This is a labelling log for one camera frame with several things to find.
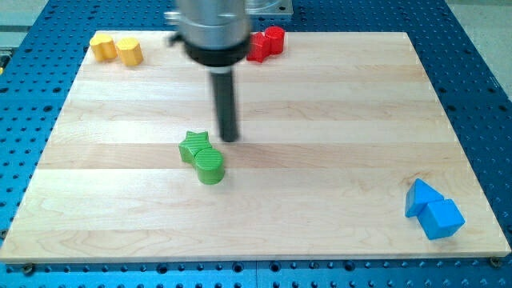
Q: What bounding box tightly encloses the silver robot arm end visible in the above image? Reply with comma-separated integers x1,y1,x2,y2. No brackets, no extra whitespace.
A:
164,0,251,67

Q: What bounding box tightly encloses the green cylinder block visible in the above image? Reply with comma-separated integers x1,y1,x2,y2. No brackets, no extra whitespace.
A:
194,148,225,185

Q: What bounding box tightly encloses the green star block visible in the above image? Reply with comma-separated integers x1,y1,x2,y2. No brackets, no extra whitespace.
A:
178,131,212,163

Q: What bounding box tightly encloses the black pusher rod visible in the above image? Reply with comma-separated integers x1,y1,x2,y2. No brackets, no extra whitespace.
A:
210,66,238,142

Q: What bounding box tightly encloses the wooden board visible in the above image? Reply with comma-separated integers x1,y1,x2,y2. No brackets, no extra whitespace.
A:
1,31,510,263

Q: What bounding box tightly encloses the red star block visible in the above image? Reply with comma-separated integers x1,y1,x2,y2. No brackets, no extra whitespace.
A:
246,32,270,62

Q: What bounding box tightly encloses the red cylinder block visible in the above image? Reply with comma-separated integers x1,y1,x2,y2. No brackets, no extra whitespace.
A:
264,26,286,54

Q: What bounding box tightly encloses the yellow hexagon block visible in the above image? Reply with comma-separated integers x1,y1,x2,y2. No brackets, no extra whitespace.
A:
115,37,143,66

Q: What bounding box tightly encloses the blue triangle block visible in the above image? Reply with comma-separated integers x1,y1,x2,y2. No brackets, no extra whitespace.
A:
405,178,444,218

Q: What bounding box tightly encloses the yellow heart block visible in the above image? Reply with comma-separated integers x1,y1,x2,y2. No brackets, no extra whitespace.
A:
90,33,118,62

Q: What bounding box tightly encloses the blue cube block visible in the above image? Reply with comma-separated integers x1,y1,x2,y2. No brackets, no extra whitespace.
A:
417,199,466,240

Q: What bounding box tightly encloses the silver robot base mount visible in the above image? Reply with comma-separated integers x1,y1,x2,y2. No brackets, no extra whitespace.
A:
246,0,294,16

